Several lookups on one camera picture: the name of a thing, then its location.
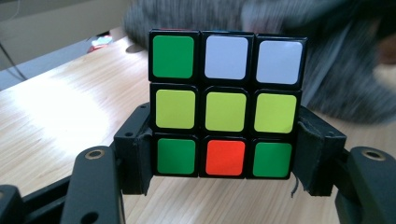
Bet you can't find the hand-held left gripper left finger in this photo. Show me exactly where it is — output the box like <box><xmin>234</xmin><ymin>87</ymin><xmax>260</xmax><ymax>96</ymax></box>
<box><xmin>113</xmin><ymin>102</ymin><xmax>154</xmax><ymax>196</ymax></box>

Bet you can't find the grey fuzzy cloth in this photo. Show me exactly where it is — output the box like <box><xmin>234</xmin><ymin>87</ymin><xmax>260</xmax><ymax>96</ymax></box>
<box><xmin>122</xmin><ymin>0</ymin><xmax>396</xmax><ymax>125</ymax></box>

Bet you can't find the black hanging cable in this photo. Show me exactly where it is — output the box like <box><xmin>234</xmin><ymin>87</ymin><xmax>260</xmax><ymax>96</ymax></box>
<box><xmin>0</xmin><ymin>43</ymin><xmax>29</xmax><ymax>82</ymax></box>

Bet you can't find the red can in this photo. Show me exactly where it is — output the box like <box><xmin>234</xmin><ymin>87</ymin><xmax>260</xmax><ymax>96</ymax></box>
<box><xmin>88</xmin><ymin>35</ymin><xmax>114</xmax><ymax>54</ymax></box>

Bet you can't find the multicoloured puzzle cube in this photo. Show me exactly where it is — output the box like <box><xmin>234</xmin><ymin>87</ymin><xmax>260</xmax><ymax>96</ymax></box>
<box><xmin>148</xmin><ymin>28</ymin><xmax>309</xmax><ymax>181</ymax></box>

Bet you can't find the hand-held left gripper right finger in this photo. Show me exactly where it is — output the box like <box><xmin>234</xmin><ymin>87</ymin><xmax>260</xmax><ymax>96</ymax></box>
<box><xmin>291</xmin><ymin>105</ymin><xmax>347</xmax><ymax>197</ymax></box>

